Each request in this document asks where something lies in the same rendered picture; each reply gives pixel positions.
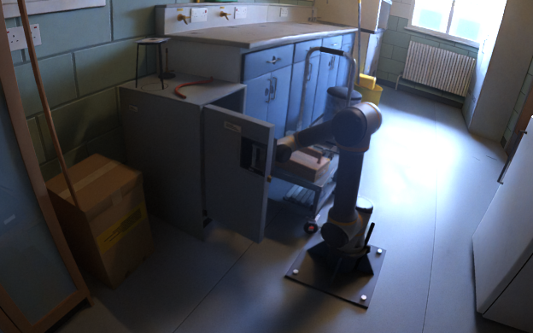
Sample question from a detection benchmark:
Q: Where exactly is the white wall board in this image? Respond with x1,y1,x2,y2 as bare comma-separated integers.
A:
1,0,108,19

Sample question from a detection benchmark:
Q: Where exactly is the blue laboratory bench unit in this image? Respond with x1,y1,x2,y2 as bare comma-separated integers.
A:
155,1,359,140

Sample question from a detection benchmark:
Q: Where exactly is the red rubber hose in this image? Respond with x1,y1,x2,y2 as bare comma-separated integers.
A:
173,76,214,100

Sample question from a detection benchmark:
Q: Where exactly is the bright window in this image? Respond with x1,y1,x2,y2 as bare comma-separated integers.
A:
408,0,509,46

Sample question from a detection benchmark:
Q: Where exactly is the white appliance cabinet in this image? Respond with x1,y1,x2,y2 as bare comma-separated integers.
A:
471,114,533,333

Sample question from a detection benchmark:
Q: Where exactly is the yellow mop bucket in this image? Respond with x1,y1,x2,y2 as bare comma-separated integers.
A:
354,72,384,107

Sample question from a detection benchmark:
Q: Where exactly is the beige wall cupboard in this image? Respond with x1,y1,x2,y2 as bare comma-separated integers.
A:
314,0,393,34

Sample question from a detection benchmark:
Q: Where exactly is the brown cardboard box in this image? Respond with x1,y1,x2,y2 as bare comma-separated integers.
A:
45,153,155,289

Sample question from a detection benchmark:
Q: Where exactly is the wooden framed glass panel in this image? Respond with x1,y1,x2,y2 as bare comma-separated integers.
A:
0,0,95,333

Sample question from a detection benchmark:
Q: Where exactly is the wooden mass-set case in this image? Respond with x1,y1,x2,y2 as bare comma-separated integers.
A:
286,145,333,184

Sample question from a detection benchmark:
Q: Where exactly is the black tripod stand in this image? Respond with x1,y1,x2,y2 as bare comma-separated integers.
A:
134,37,172,91

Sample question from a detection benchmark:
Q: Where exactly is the grey steel base cabinet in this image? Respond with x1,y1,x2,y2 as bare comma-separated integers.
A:
118,75,248,241

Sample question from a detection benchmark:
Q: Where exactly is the grey metal trolley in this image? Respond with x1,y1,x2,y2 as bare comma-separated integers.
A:
270,46,358,234

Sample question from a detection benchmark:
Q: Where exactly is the white wall socket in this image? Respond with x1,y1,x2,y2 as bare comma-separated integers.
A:
6,23,44,52

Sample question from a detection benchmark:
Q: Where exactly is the long wooden stick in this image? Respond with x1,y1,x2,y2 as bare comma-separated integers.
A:
16,0,81,208

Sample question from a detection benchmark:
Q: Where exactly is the black door latch handle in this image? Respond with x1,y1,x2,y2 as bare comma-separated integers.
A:
239,136,269,177

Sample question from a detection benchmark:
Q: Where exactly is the dark bunsen burner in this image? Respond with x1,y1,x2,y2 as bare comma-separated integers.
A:
159,46,177,81

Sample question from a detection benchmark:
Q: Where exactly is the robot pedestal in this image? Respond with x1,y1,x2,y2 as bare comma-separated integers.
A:
284,230,387,310

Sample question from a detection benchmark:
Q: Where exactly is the grey steel cabinet door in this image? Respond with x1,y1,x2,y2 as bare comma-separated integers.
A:
201,103,277,244

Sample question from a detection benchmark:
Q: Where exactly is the grey mop handle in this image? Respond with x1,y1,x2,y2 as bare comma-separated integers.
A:
356,0,363,85

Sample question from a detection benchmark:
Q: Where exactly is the white wall radiator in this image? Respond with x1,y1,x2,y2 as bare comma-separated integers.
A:
401,39,477,98

